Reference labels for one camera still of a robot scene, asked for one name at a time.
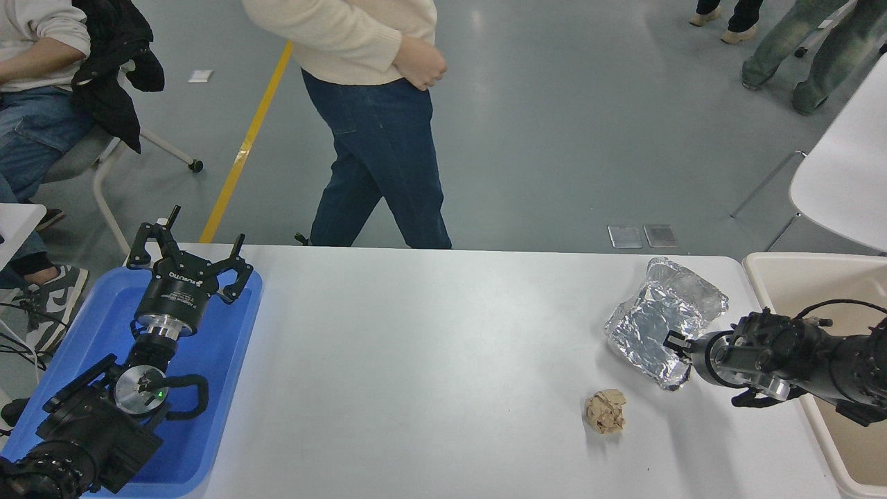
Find large pale plastic bin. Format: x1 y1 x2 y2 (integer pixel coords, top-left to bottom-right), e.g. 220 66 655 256
743 252 887 499

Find black jacket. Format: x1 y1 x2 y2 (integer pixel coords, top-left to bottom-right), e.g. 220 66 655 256
71 0 166 155

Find blue plastic tray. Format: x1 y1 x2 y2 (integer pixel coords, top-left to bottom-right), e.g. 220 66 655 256
0 265 264 498

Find black floor cables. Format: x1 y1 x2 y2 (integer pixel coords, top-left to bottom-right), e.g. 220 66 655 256
0 298 51 371

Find crumpled tan paper ball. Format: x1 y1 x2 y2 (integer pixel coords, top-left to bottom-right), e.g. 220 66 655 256
584 388 628 436

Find silver foil plate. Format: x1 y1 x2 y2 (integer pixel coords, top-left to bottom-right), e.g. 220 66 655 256
604 256 730 392

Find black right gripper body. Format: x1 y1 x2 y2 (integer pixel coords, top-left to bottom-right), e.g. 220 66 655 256
692 331 761 389

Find white chair base leg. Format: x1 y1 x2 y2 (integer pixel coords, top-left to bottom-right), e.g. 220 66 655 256
793 0 860 58

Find person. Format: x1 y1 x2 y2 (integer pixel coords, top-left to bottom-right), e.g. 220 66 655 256
689 0 764 45
243 0 453 250
741 0 887 116
0 0 98 356

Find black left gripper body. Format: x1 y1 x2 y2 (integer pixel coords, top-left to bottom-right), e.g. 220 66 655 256
136 254 224 326

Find person's hand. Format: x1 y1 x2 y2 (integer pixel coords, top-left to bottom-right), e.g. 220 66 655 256
391 34 448 91

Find grey chair with white legs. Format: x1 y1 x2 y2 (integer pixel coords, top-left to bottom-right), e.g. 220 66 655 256
40 59 204 259

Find small white table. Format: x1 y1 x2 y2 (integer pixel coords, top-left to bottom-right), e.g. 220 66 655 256
0 203 47 272

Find white chair with metal legs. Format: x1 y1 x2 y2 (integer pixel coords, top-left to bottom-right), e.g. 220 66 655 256
730 52 887 254

